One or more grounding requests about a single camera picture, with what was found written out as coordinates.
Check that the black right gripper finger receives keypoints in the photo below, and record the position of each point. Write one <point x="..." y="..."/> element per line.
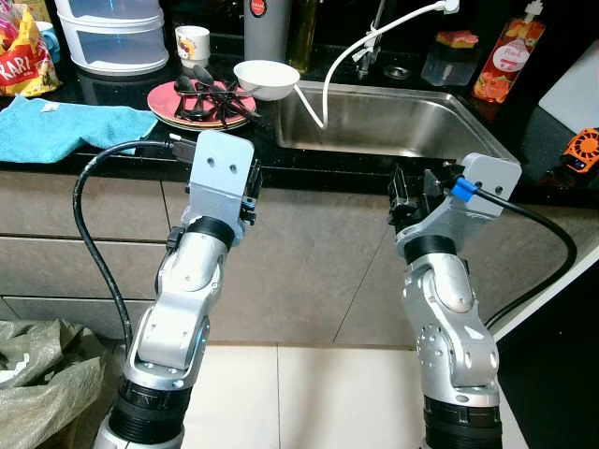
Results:
<point x="430" y="181"/>
<point x="401" y="182"/>

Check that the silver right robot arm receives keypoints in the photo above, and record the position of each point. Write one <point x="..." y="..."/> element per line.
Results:
<point x="454" y="346"/>

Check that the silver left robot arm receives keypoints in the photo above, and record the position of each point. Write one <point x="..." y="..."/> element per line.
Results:
<point x="178" y="318"/>

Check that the stainless steel sink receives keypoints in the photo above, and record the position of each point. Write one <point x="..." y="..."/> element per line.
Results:
<point x="393" y="122"/>

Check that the grey rimmed plate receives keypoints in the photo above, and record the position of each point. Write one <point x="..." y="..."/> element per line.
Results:
<point x="187" y="125"/>

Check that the grey stone cabinet front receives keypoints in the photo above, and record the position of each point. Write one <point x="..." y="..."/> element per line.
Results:
<point x="318" y="262"/>

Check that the round metal counter cap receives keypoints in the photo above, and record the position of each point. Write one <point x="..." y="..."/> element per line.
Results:
<point x="398" y="71"/>

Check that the white bowl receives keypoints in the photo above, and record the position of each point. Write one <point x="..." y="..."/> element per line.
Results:
<point x="267" y="79"/>

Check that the pink plate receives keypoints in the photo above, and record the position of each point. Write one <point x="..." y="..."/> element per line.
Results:
<point x="161" y="98"/>

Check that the metal faucet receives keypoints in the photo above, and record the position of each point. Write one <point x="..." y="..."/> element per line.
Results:
<point x="370" y="51"/>

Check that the red orange refill pouch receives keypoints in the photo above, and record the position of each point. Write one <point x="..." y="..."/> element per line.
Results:
<point x="505" y="61"/>

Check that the pink yellow sponge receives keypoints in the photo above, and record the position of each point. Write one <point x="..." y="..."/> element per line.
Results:
<point x="457" y="39"/>

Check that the orange black device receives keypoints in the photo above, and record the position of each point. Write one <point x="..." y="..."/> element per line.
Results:
<point x="582" y="152"/>

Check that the white printed mug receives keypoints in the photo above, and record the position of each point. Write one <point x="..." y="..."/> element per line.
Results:
<point x="192" y="47"/>

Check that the grey flask with red logo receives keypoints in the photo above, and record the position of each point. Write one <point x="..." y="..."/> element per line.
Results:
<point x="267" y="33"/>

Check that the yellow oil bottle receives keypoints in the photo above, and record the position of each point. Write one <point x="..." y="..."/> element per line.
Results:
<point x="303" y="37"/>

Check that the white appliance corner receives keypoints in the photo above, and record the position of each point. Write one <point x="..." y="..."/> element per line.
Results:
<point x="576" y="94"/>

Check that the blue terry towel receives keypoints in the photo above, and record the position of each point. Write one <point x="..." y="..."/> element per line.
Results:
<point x="65" y="131"/>

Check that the white plastic storage container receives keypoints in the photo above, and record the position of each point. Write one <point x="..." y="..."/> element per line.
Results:
<point x="117" y="37"/>

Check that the black cabinet with white edge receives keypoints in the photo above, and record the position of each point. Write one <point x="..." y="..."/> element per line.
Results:
<point x="557" y="374"/>

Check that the teal cup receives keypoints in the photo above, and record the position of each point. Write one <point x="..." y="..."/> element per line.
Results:
<point x="47" y="37"/>

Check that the yellow red snack bag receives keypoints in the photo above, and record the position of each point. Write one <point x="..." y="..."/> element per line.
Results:
<point x="23" y="61"/>

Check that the grey woven sack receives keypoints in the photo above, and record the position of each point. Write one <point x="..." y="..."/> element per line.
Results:
<point x="47" y="393"/>

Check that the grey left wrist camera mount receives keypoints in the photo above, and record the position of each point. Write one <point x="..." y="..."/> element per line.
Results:
<point x="220" y="178"/>

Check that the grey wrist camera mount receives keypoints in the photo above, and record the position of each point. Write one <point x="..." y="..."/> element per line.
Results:
<point x="220" y="178"/>
<point x="477" y="192"/>

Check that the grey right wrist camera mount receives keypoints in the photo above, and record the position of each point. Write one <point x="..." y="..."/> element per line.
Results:
<point x="477" y="192"/>

